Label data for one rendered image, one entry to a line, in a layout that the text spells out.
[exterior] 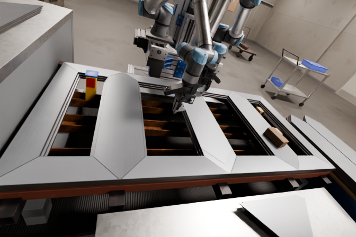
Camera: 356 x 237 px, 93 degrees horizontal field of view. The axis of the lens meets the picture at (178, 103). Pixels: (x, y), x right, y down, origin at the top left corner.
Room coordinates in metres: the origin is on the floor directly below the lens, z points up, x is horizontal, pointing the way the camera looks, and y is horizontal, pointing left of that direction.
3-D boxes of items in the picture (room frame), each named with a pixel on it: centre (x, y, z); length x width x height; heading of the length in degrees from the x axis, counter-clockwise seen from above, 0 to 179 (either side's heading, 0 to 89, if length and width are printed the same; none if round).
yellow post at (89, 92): (0.76, 0.49, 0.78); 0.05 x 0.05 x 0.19; 26
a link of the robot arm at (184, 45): (0.85, 0.04, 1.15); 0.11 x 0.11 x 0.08; 39
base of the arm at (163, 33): (1.43, 0.36, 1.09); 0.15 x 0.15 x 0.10
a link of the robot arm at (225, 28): (1.62, -0.11, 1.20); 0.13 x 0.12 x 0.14; 77
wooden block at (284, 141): (0.88, -0.62, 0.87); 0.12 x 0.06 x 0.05; 38
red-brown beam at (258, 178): (0.54, -0.30, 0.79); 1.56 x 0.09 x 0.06; 116
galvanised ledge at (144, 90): (1.38, -0.11, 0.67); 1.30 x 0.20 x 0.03; 116
